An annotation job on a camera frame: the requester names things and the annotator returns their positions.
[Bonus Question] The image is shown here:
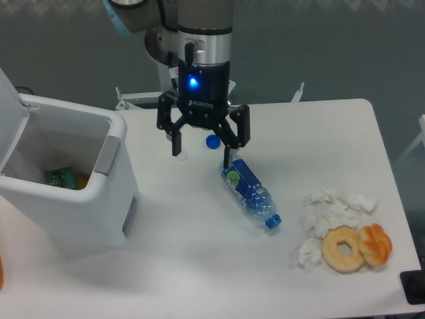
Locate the orange object at left edge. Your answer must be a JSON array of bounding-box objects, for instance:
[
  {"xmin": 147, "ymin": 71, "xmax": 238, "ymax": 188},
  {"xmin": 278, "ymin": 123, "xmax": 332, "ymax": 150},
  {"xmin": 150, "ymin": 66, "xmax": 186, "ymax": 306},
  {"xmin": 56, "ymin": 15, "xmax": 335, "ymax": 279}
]
[{"xmin": 0, "ymin": 258, "xmax": 4, "ymax": 290}]

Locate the white trash bin lid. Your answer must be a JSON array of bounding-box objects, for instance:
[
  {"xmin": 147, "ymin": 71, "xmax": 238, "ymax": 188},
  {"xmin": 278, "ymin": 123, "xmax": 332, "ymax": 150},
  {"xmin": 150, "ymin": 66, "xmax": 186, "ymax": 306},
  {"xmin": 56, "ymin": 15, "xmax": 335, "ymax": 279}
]
[{"xmin": 0, "ymin": 70, "xmax": 30, "ymax": 170}]

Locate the white metal bracket right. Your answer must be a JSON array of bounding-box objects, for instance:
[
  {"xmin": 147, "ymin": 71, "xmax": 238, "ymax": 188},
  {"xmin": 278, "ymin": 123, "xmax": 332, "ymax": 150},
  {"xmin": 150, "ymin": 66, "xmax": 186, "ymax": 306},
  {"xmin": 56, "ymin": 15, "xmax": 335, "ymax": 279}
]
[{"xmin": 291, "ymin": 82, "xmax": 305, "ymax": 102}]

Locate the twisted glazed bread roll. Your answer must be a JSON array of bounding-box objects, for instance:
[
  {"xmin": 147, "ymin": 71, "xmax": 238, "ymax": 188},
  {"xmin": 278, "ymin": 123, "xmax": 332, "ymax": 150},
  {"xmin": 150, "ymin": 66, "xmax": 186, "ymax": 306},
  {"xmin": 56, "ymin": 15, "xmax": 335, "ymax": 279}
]
[{"xmin": 358, "ymin": 223, "xmax": 392, "ymax": 266}]

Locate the white chair frame right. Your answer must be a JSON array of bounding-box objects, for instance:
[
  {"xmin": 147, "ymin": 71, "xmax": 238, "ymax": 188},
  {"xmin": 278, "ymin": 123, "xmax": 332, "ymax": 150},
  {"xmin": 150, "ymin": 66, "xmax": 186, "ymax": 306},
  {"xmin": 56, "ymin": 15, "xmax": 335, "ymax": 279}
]
[{"xmin": 394, "ymin": 115, "xmax": 424, "ymax": 176}]

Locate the orange item in bin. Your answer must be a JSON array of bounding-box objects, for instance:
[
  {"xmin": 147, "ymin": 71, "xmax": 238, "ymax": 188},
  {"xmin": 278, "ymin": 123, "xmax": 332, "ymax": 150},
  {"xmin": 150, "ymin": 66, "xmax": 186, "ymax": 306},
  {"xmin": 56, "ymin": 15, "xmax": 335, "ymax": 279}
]
[{"xmin": 76, "ymin": 176, "xmax": 89, "ymax": 190}]

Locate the ring donut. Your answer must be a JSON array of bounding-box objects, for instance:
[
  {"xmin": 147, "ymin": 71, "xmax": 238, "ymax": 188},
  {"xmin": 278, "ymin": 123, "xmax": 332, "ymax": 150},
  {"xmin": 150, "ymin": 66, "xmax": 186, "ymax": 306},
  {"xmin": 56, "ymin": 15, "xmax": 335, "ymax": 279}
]
[{"xmin": 321, "ymin": 227, "xmax": 365, "ymax": 273}]

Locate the crumpled white tissue lower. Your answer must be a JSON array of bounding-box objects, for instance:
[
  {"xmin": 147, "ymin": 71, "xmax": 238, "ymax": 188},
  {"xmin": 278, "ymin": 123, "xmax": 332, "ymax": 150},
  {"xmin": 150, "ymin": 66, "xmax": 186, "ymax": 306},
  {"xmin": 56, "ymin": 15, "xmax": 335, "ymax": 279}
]
[{"xmin": 296, "ymin": 238, "xmax": 322, "ymax": 274}]

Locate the crumpled white tissue upper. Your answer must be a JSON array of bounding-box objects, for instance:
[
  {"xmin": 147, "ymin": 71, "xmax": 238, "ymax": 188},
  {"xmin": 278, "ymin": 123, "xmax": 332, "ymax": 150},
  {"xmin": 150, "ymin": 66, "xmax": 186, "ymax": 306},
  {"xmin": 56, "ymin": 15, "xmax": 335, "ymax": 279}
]
[{"xmin": 301, "ymin": 188, "xmax": 379, "ymax": 239}]

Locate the black device at edge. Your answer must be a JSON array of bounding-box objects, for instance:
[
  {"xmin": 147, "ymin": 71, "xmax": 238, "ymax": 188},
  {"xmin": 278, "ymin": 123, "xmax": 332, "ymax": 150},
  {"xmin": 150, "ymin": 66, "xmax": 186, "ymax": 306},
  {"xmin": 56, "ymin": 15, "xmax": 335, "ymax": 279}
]
[{"xmin": 400, "ymin": 270, "xmax": 424, "ymax": 305}]

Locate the green can in bin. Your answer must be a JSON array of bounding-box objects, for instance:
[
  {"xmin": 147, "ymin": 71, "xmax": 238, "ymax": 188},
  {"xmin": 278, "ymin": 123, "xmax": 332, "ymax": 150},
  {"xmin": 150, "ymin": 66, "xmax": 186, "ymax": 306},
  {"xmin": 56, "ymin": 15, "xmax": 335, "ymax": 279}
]
[{"xmin": 45, "ymin": 167, "xmax": 77, "ymax": 190}]

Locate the crumpled white tissue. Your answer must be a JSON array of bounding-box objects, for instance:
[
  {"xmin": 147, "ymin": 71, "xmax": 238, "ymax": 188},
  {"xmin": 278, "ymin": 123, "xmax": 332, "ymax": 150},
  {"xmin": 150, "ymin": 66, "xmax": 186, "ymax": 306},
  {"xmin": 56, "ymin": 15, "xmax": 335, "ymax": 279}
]
[
  {"xmin": 296, "ymin": 238, "xmax": 322, "ymax": 274},
  {"xmin": 301, "ymin": 188, "xmax": 379, "ymax": 239}
]

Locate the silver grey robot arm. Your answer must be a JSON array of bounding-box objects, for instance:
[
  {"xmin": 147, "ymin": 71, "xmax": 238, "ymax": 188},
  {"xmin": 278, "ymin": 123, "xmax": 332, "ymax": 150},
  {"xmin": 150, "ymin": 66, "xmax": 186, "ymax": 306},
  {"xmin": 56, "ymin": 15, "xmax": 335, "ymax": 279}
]
[{"xmin": 104, "ymin": 1, "xmax": 250, "ymax": 169}]

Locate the white trash bin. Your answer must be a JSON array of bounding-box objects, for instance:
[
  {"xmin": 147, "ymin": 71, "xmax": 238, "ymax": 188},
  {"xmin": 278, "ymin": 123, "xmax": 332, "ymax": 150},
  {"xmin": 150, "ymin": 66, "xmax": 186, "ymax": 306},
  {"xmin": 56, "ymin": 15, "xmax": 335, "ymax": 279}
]
[{"xmin": 1, "ymin": 94, "xmax": 139, "ymax": 247}]

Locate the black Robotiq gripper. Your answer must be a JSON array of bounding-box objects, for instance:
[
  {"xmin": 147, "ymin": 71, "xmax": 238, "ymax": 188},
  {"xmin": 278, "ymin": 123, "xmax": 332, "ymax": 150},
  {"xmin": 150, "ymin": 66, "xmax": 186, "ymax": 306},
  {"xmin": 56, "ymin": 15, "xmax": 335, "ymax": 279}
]
[{"xmin": 157, "ymin": 60, "xmax": 250, "ymax": 169}]

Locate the blue bottle cap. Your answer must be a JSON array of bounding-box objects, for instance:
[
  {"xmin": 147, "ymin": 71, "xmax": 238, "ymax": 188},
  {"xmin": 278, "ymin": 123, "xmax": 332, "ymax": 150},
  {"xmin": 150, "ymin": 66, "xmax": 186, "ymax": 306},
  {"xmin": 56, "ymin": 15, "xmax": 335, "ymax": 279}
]
[{"xmin": 205, "ymin": 134, "xmax": 221, "ymax": 150}]

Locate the clear blue-label plastic bottle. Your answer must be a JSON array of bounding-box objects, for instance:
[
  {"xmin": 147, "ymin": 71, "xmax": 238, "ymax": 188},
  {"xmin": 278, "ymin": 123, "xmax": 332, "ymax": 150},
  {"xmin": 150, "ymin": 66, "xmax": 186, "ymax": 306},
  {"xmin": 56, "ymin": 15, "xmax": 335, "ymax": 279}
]
[{"xmin": 220, "ymin": 156, "xmax": 282, "ymax": 230}]

